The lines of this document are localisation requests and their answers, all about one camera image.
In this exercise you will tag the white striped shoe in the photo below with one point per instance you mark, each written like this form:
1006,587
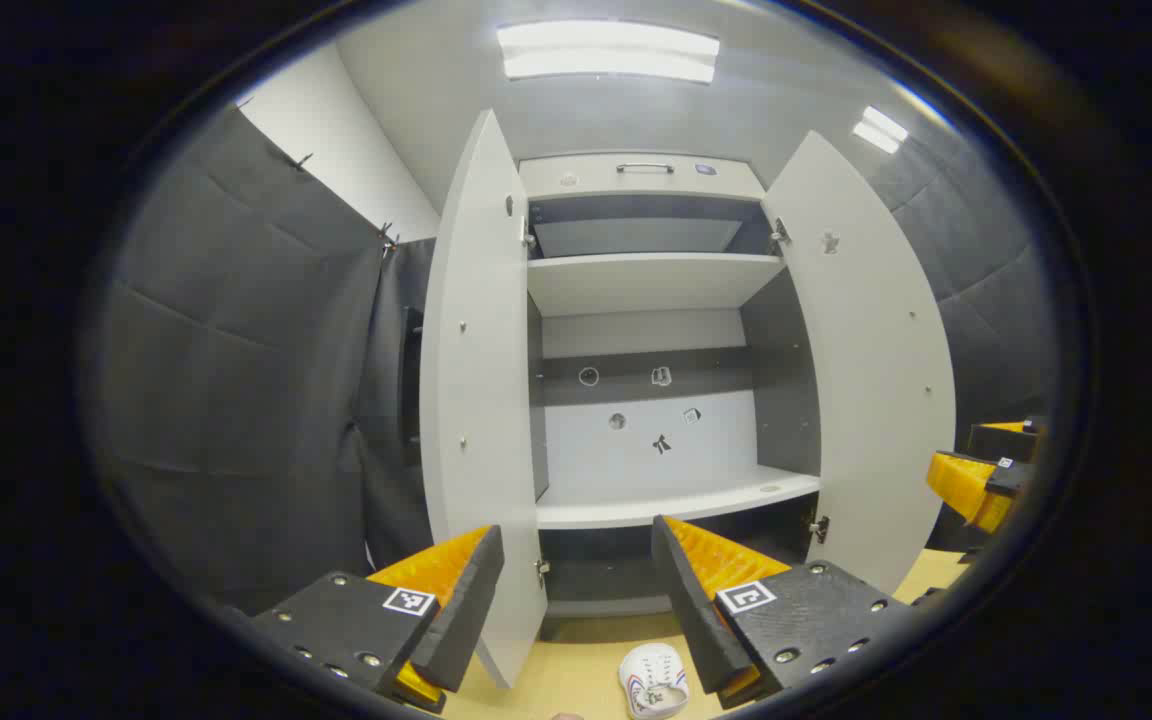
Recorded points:
651,685

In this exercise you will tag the white cabinet door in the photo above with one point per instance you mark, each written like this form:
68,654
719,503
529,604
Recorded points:
481,400
866,400

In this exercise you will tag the white cabinet drawer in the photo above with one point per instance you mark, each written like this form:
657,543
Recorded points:
586,178

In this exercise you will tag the large ceiling light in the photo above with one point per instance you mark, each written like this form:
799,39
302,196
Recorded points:
606,50

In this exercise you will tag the white shoe cabinet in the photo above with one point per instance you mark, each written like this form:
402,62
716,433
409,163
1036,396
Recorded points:
636,450

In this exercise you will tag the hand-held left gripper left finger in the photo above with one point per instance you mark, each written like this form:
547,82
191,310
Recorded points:
461,620

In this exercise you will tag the dark grey cabinet shelf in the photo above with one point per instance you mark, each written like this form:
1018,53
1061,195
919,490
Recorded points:
596,585

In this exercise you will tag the metal door hinge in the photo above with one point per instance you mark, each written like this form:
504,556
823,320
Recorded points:
819,529
528,235
541,572
781,232

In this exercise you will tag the small ceiling light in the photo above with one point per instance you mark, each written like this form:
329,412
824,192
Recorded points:
880,129

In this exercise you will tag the white cabinet shelf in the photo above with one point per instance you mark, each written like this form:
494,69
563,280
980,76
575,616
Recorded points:
636,285
656,505

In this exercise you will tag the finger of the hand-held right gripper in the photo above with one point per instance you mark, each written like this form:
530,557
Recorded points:
971,490
1001,445

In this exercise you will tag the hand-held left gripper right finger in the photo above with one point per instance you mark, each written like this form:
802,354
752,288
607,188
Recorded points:
696,620

